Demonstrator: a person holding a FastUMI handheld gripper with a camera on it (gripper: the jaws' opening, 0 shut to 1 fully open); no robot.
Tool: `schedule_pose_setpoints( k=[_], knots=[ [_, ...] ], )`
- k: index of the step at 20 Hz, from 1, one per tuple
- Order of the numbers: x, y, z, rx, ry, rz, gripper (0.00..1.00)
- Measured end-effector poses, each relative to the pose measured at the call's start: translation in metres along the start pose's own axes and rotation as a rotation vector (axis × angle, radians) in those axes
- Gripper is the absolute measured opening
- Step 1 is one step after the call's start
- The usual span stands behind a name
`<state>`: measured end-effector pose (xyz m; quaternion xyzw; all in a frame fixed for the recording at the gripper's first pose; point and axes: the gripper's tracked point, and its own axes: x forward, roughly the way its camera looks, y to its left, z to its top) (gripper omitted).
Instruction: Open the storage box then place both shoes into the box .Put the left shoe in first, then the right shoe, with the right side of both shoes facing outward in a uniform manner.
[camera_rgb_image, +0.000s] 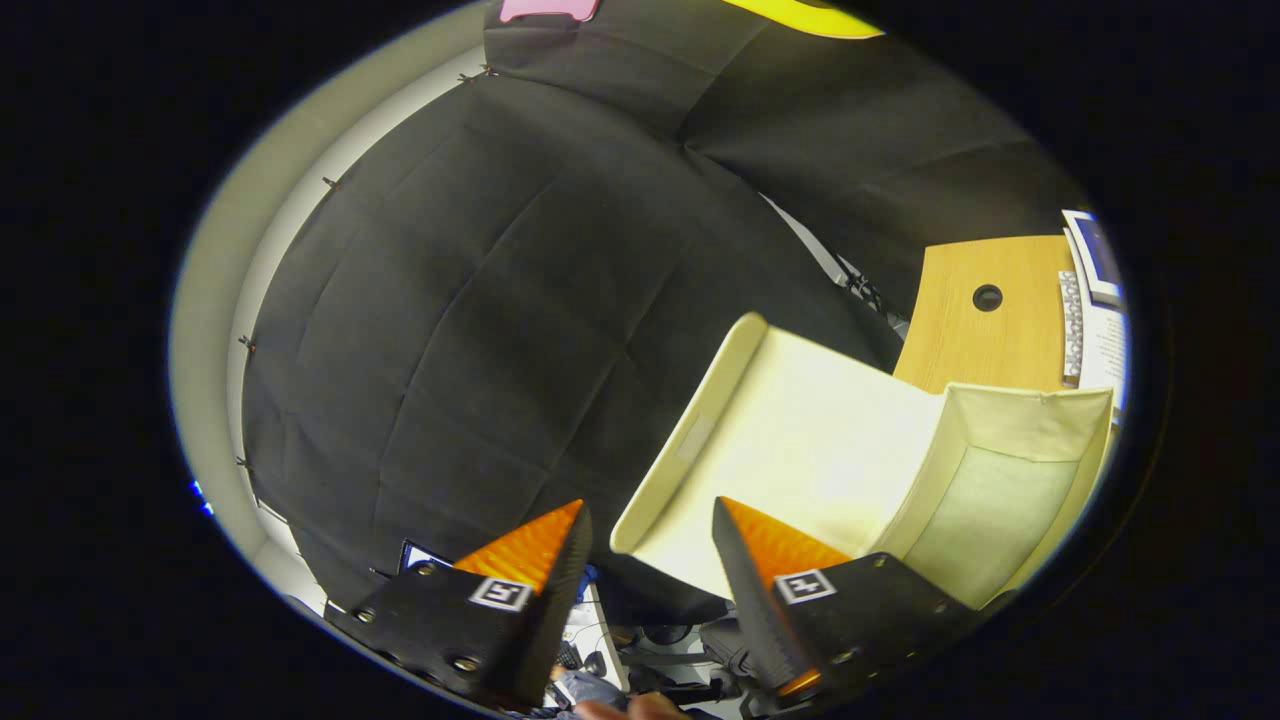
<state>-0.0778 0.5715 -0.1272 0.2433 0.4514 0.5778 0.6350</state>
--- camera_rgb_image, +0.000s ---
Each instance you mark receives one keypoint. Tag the cream fabric storage box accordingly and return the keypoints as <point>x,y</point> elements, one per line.
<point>800,440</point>

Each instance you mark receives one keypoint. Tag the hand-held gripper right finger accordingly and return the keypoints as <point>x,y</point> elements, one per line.
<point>745,590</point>

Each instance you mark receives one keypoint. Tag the black office chair base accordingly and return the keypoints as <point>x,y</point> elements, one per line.
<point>720,640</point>

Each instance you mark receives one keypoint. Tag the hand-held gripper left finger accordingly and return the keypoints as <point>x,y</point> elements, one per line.
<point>555,610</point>

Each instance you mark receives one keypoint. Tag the white book blue photo cover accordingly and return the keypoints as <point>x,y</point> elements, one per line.
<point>1097,255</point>

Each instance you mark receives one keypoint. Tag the white text-covered book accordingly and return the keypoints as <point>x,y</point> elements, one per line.
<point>1105,345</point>

